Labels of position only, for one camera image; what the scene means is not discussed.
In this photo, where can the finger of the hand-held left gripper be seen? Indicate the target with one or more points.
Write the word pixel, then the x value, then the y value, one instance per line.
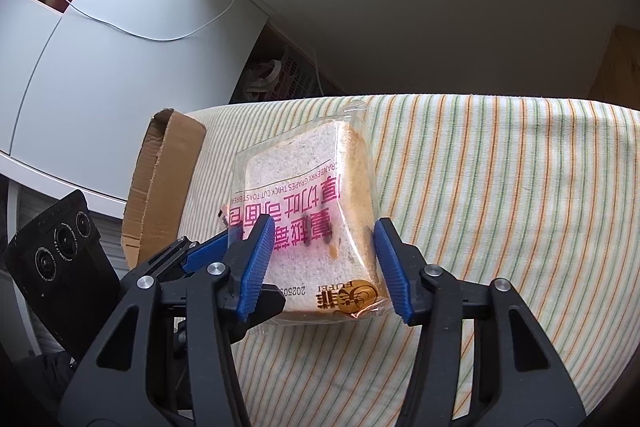
pixel 210 252

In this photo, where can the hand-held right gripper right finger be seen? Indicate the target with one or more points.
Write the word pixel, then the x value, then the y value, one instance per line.
pixel 392 268

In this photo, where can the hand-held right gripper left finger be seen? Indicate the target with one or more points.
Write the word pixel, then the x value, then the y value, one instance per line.
pixel 255 263

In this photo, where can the cardboard box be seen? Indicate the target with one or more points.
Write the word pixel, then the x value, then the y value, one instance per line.
pixel 160 177

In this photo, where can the bagged sliced bread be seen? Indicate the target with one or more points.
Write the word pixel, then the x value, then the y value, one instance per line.
pixel 310 187

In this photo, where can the person's left forearm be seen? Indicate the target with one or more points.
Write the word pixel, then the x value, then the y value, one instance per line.
pixel 50 387

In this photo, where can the striped cloth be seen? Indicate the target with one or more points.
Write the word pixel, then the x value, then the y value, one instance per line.
pixel 500 207

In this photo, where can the white cabinet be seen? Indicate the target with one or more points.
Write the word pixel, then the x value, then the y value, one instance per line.
pixel 125 97

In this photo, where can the pink plastic basket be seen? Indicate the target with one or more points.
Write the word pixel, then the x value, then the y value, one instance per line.
pixel 290 77

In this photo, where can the brown carton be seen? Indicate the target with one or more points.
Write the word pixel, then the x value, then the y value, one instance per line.
pixel 617 67

